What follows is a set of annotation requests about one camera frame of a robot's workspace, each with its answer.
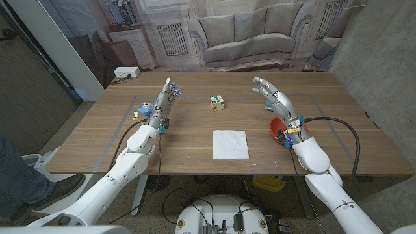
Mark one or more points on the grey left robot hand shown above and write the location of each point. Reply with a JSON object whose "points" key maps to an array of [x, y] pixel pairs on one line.
{"points": [[161, 109]]}

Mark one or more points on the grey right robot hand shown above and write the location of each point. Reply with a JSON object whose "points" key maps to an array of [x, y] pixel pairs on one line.
{"points": [[281, 104]]}

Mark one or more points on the white paper towel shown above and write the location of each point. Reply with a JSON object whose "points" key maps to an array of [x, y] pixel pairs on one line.
{"points": [[230, 144]]}

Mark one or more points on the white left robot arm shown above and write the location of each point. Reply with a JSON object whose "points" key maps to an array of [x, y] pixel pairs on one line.
{"points": [[130, 162]]}

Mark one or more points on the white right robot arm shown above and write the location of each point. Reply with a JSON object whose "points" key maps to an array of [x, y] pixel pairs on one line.
{"points": [[312, 156]]}

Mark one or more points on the red bowl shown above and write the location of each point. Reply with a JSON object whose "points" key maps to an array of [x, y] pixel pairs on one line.
{"points": [[275, 128]]}

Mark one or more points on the colourful puzzle cube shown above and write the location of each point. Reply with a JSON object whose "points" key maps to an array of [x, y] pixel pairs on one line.
{"points": [[217, 103]]}

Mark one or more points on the white power strip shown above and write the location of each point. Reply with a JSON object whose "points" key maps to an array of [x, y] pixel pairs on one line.
{"points": [[126, 72]]}

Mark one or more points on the black round floor grille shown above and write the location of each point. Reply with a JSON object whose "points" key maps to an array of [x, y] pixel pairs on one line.
{"points": [[157, 183]]}

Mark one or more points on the printed living room backdrop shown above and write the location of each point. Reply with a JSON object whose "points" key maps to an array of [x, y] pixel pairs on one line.
{"points": [[247, 35]]}

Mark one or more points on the yellow object under table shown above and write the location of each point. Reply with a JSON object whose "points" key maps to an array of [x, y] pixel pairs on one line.
{"points": [[265, 183]]}

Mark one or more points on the white table leg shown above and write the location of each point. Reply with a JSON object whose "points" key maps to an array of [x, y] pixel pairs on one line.
{"points": [[139, 195]]}

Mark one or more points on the grey table leg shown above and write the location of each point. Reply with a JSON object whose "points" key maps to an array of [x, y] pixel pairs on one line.
{"points": [[302, 201]]}

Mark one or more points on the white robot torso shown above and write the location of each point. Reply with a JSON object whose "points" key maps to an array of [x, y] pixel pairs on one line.
{"points": [[221, 208]]}

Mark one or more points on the dark leather shoe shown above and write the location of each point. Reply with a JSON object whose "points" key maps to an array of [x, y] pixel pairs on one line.
{"points": [[65, 190]]}

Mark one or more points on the white plastic stand base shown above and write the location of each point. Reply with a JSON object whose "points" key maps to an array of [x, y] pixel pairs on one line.
{"points": [[42, 164]]}

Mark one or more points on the person's leg in jeans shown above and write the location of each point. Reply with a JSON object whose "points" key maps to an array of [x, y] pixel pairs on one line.
{"points": [[19, 182]]}

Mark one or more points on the blue toy camera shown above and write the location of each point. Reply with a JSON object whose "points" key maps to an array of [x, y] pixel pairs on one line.
{"points": [[145, 109]]}

